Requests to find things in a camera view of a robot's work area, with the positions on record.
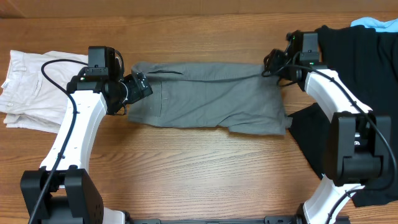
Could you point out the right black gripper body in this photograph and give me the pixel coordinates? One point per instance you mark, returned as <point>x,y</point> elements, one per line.
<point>278,66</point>

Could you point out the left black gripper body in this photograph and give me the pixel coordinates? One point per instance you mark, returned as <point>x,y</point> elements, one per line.
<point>134,91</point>

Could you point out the grey shorts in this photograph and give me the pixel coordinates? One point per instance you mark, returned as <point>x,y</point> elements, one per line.
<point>205,95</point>

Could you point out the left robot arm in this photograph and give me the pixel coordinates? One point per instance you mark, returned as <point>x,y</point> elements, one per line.
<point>61,190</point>

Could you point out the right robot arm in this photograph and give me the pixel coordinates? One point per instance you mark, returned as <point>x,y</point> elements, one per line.
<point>357,150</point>

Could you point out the black polo shirt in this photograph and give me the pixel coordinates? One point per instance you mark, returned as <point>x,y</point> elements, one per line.
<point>366,62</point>

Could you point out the folded beige shorts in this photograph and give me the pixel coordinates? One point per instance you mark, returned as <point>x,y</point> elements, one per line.
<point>29,100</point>

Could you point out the light blue garment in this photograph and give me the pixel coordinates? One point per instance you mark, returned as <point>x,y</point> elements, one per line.
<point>379,26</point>

